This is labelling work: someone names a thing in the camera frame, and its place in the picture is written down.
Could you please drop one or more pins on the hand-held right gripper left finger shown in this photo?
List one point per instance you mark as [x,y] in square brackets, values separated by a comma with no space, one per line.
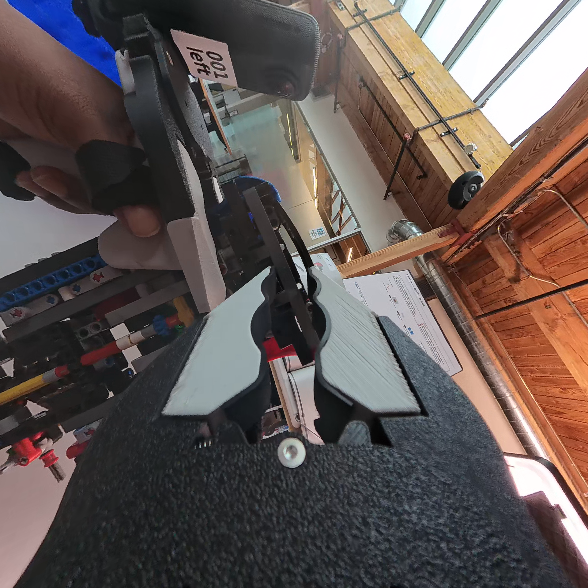
[216,363]

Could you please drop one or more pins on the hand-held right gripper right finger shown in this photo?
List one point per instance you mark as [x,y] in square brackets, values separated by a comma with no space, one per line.
[367,363]

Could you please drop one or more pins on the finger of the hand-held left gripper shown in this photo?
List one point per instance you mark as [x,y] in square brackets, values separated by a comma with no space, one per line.
[202,275]

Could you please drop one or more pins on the black red blue bumper assembly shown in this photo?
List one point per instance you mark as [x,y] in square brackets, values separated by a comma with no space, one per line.
[285,285]

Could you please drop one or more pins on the toy brick car chassis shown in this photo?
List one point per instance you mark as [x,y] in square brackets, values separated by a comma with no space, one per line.
[115,330]

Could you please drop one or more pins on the printed task sheet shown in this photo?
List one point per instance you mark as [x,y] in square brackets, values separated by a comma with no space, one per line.
[404,321]

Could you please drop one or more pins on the person's left hand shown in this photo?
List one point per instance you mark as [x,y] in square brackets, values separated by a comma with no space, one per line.
[50,101]

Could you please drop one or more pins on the black round fixture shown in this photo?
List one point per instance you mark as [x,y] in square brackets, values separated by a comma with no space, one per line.
[465,190]

